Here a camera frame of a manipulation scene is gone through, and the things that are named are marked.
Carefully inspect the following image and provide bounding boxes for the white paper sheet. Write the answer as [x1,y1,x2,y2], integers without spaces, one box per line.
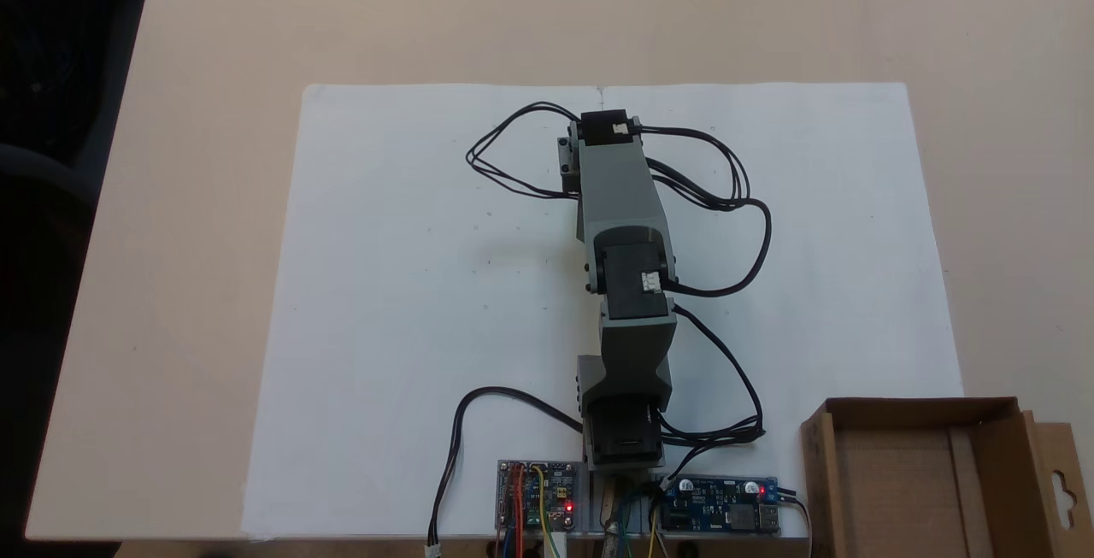
[242,82,967,542]

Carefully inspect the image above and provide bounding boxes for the blue circuit board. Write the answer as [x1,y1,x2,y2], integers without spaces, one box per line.
[656,474,784,537]

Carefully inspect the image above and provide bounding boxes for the brown cardboard box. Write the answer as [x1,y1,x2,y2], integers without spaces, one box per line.
[799,396,1079,558]

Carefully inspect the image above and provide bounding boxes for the black motor cable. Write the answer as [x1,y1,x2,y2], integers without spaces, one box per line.
[637,124,774,299]
[465,101,584,201]
[656,306,768,458]

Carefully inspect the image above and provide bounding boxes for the black cable with white plug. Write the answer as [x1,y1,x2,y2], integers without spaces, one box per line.
[425,385,587,558]

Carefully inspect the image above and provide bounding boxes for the yellow jumper wire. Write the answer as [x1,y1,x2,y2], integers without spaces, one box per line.
[531,464,563,558]

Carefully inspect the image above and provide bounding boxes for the circuit board with coloured wires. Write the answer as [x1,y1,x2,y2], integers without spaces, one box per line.
[496,459,591,536]

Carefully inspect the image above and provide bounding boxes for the red jumper wire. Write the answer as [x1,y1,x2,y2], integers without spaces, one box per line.
[506,465,526,558]

